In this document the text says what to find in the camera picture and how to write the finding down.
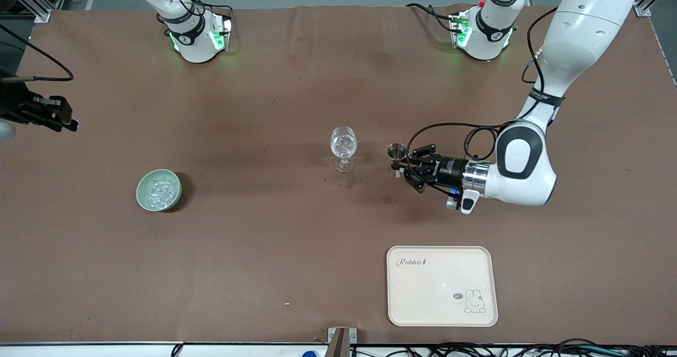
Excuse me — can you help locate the steel double jigger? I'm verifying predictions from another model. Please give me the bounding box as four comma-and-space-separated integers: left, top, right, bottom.
388, 143, 408, 179

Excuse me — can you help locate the clear stemmed wine glass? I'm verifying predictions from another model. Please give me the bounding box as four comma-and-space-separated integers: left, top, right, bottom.
330, 126, 358, 173

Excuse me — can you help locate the clear ice cubes pile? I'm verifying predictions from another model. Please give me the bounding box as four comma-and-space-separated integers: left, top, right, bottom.
144, 176, 178, 208

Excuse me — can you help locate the pale green ceramic bowl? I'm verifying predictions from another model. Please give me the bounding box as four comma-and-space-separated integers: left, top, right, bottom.
136, 169, 182, 212

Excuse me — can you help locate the cream tray with rabbit print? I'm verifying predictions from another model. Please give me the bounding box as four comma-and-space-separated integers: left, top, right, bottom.
387, 245, 499, 327

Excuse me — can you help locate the brown table cover sheet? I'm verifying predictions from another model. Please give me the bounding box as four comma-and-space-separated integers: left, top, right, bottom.
0, 5, 677, 345

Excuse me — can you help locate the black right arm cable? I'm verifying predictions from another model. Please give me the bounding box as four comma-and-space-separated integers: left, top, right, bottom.
0, 24, 74, 83

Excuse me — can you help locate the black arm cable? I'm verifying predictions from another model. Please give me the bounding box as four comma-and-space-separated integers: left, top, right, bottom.
406, 8, 561, 163
0, 24, 74, 83

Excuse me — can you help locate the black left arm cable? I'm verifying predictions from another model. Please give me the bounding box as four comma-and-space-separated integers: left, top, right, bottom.
406, 8, 561, 163

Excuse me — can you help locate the black left base cable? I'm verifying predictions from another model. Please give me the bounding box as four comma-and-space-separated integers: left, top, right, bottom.
406, 3, 456, 32

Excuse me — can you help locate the black base cable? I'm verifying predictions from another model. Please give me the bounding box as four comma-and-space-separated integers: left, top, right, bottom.
188, 0, 234, 19
406, 3, 456, 32

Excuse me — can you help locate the black cable bundle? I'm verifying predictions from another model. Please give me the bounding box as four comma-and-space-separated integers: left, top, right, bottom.
349, 338, 677, 357

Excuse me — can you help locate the aluminium camera mount post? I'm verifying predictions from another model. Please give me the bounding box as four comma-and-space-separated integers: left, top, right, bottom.
327, 327, 358, 357

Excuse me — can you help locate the black right base cable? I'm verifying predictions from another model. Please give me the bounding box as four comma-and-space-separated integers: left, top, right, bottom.
188, 0, 234, 19

